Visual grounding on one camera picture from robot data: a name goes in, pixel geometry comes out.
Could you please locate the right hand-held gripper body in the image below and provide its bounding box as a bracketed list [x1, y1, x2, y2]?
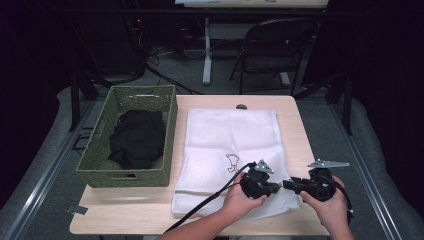
[299, 159, 351, 203]

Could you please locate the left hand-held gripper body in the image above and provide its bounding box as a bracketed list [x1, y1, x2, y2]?
[239, 159, 276, 200]

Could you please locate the white mesh laundry bag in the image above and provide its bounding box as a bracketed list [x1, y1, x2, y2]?
[170, 107, 301, 222]

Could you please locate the black garment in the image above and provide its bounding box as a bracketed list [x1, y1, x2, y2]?
[108, 109, 167, 171]

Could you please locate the green woven basket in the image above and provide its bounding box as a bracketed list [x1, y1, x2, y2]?
[75, 84, 179, 189]

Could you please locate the person's left hand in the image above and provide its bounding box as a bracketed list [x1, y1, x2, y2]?
[221, 173, 268, 221]

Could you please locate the person's right hand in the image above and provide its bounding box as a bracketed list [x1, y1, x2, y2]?
[300, 175, 350, 231]

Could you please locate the black metal stand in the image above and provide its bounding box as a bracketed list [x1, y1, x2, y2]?
[68, 69, 113, 132]
[294, 71, 355, 136]

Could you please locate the white background desk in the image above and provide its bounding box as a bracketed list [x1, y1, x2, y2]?
[174, 0, 330, 88]

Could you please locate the black folding chair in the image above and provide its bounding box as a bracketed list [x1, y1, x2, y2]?
[229, 18, 319, 97]

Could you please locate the grey tape piece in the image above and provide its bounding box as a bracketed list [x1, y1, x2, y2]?
[64, 203, 89, 216]

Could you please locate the black equipment cabinet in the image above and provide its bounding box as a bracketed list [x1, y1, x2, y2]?
[74, 0, 148, 77]

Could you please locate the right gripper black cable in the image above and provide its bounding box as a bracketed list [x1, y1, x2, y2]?
[321, 173, 354, 224]

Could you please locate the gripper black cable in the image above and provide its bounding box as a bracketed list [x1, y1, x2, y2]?
[321, 173, 354, 224]
[163, 162, 258, 234]

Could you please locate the metal floor rail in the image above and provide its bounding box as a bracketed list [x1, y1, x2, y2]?
[328, 99, 403, 240]
[2, 99, 98, 240]

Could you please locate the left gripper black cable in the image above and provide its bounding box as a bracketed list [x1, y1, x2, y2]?
[163, 162, 258, 234]

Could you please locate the floor cable bundle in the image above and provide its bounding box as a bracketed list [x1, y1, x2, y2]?
[141, 44, 205, 96]

